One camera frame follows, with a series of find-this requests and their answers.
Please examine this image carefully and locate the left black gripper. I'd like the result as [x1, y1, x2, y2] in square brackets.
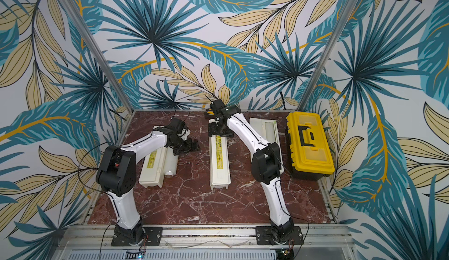
[169, 137, 201, 156]

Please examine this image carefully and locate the white dispenser box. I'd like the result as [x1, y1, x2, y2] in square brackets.
[209, 136, 231, 191]
[139, 147, 167, 188]

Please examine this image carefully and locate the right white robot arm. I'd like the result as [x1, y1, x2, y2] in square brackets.
[210, 99, 290, 227]

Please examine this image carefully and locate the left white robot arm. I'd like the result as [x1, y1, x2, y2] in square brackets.
[96, 118, 201, 230]

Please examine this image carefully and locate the left thick wrap roll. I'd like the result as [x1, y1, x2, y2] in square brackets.
[164, 148, 179, 178]

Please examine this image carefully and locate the yellow black toolbox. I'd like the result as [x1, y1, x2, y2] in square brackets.
[285, 112, 335, 181]

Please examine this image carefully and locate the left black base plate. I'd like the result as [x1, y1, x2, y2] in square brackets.
[111, 226, 163, 247]

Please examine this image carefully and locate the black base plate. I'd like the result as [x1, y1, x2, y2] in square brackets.
[255, 226, 304, 246]
[111, 226, 163, 247]

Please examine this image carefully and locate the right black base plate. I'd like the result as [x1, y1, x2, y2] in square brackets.
[255, 226, 304, 246]

